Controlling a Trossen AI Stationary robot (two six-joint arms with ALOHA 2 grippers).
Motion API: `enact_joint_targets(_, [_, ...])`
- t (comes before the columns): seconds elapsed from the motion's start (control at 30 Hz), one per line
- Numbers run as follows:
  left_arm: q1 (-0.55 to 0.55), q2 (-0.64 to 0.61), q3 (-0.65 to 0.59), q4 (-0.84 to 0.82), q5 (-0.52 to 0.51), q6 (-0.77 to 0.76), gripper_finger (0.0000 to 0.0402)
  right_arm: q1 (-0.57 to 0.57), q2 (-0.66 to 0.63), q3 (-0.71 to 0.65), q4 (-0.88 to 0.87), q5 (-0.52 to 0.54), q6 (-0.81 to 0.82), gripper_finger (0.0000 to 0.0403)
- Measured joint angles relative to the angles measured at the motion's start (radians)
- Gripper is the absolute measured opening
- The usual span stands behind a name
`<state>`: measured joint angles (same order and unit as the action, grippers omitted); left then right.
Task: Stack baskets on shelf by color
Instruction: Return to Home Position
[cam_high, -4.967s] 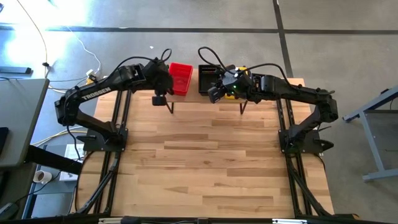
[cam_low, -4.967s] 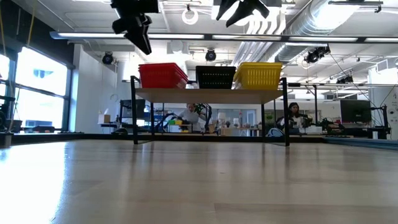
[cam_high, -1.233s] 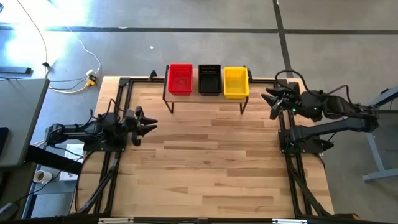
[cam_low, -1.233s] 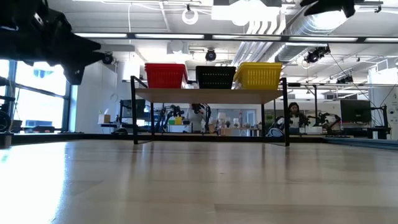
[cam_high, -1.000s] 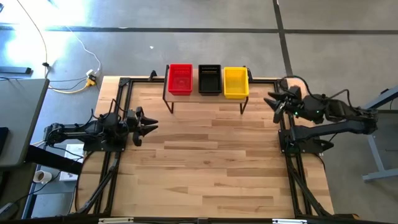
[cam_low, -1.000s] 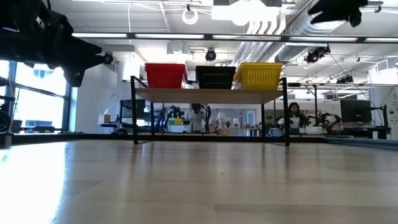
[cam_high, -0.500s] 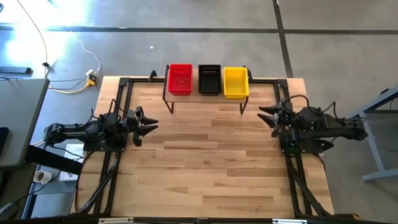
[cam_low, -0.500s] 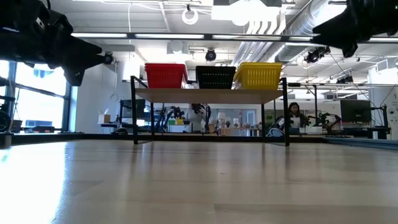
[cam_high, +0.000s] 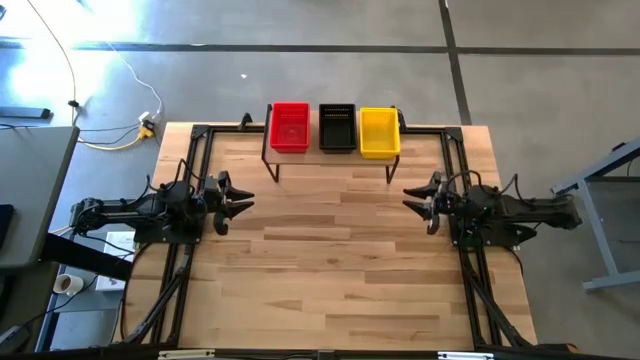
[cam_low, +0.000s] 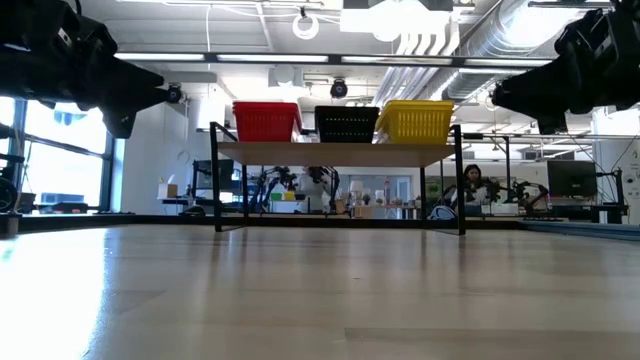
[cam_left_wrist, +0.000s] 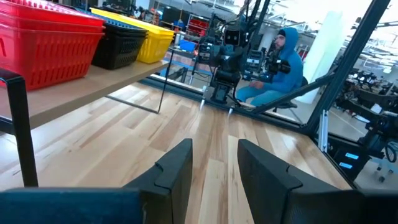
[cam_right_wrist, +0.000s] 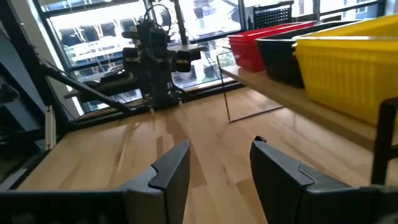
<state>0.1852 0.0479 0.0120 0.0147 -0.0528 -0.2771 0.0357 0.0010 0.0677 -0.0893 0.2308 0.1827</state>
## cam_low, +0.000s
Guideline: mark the large black plastic basket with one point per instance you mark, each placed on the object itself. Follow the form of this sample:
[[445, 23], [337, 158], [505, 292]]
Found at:
[[345, 127]]

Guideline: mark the round black ceiling camera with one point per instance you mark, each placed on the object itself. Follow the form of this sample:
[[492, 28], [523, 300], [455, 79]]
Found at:
[[174, 94], [339, 89]]

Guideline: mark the wooden shelf black metal legs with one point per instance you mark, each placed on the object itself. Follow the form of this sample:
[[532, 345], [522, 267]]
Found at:
[[330, 154]]

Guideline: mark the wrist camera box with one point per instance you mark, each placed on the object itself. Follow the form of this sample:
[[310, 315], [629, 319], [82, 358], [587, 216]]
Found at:
[[92, 40], [582, 35]]

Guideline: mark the white round ceiling device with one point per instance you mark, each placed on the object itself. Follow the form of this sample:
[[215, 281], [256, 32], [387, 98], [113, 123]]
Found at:
[[285, 75]]

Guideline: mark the white table lamp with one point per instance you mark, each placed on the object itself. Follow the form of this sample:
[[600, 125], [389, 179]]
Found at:
[[356, 187]]

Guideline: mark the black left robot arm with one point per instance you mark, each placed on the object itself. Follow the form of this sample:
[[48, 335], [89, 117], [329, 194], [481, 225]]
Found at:
[[7, 196]]

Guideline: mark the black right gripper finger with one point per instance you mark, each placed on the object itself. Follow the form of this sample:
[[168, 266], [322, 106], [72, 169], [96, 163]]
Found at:
[[535, 95], [552, 124]]

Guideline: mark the cardboard box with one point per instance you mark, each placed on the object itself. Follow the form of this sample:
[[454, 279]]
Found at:
[[168, 191]]

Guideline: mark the black computer monitor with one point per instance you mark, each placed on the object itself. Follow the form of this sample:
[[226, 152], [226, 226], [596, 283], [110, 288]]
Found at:
[[215, 174], [570, 177]]

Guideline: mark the large yellow plastic basket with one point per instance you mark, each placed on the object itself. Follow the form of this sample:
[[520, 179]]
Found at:
[[415, 125]]

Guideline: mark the blue white rounded object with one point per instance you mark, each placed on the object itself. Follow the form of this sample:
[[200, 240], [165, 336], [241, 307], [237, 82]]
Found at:
[[442, 213]]

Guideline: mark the large red plastic basket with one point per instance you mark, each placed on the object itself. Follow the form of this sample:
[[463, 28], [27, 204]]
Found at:
[[265, 125]]

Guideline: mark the black aluminium table frame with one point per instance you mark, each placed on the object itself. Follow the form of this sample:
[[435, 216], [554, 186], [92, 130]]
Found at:
[[150, 221]]

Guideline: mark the person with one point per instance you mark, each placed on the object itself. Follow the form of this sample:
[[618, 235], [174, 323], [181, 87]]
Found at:
[[314, 192], [475, 185]]

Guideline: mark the background black metal frame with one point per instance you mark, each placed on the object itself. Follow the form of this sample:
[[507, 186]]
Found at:
[[600, 136]]

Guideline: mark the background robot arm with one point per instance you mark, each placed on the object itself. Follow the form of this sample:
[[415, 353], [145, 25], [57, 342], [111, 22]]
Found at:
[[272, 182], [525, 192]]

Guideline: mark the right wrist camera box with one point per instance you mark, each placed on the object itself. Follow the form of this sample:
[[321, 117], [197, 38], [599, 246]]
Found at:
[[582, 35]]

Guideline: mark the black ceiling rail fixture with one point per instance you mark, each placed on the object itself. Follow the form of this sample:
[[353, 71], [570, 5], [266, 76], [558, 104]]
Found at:
[[570, 4]]

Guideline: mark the silver ventilation duct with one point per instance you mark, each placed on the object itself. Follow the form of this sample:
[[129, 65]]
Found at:
[[500, 40]]

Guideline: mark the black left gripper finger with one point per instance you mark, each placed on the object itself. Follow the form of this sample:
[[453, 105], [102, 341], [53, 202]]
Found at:
[[121, 122], [135, 90]]

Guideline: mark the linear ceiling light bar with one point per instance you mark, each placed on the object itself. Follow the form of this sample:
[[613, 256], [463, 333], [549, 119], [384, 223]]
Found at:
[[270, 58]]

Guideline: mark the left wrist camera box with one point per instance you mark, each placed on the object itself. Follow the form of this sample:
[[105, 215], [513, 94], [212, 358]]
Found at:
[[92, 40]]

